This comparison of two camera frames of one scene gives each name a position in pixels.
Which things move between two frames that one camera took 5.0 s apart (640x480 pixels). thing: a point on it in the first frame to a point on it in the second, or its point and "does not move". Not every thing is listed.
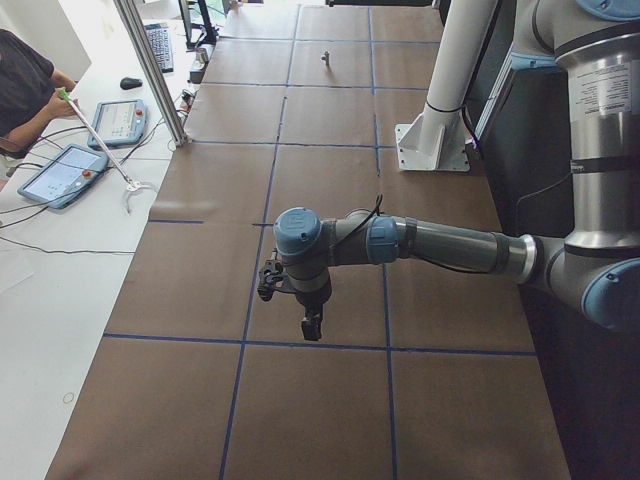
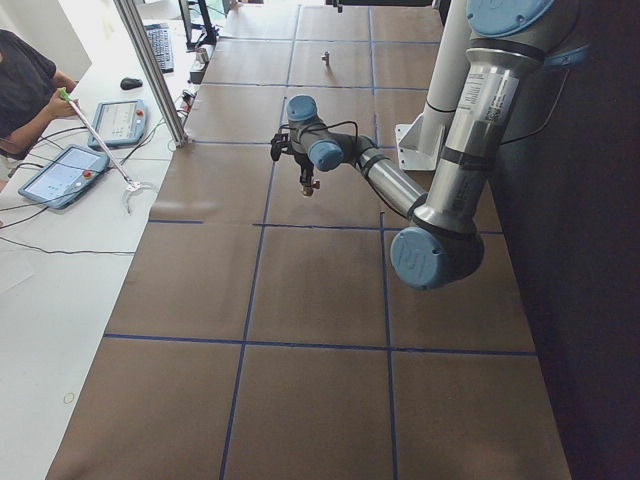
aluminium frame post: [135, 30] does not move
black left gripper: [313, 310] to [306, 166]
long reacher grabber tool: [131, 185] does not move
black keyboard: [160, 38] does not move
